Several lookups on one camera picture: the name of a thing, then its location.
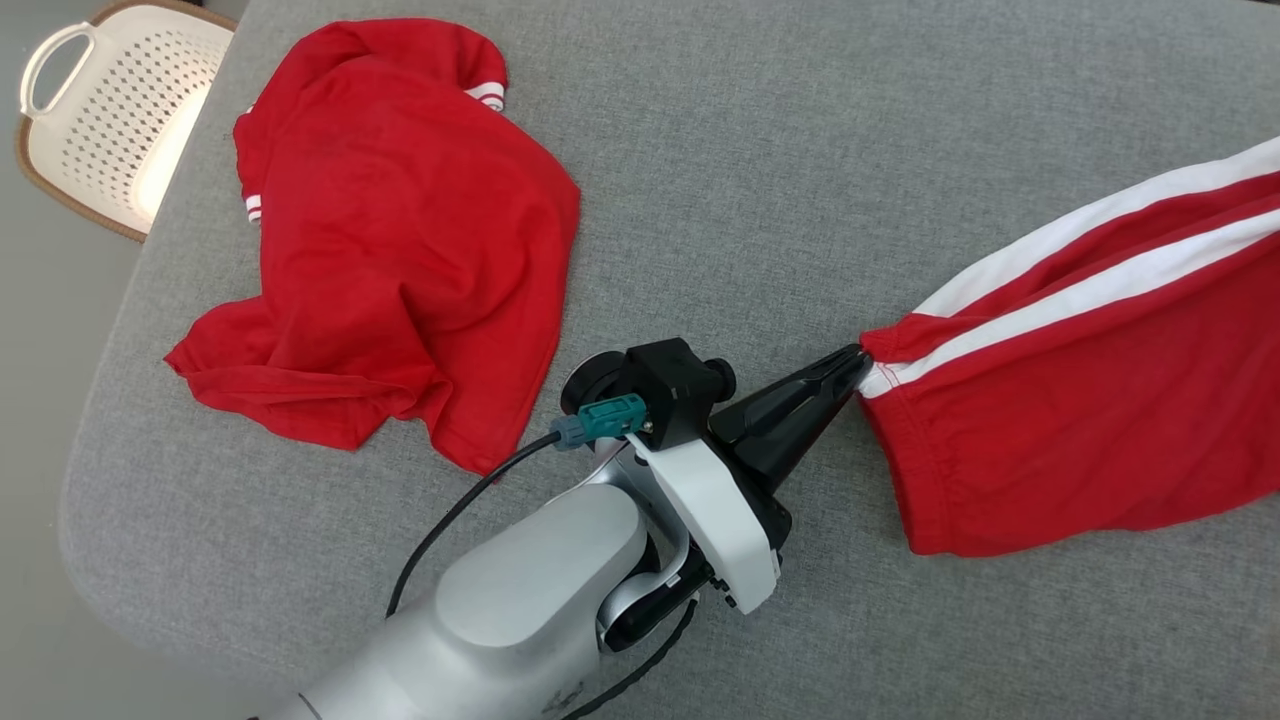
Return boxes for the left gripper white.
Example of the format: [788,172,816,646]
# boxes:
[623,344,874,615]

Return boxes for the red shorts with white stripes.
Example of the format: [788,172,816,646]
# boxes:
[857,134,1280,559]

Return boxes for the red jersey with white sleeves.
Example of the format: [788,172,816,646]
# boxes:
[162,16,584,478]

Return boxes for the white perforated laundry basket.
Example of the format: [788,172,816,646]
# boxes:
[14,0,239,244]

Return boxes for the teal cable connector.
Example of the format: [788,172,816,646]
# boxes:
[549,392,650,452]

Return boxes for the black braided cable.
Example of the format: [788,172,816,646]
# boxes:
[558,598,699,720]

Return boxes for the thin black cable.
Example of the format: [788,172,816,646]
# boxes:
[384,430,563,621]

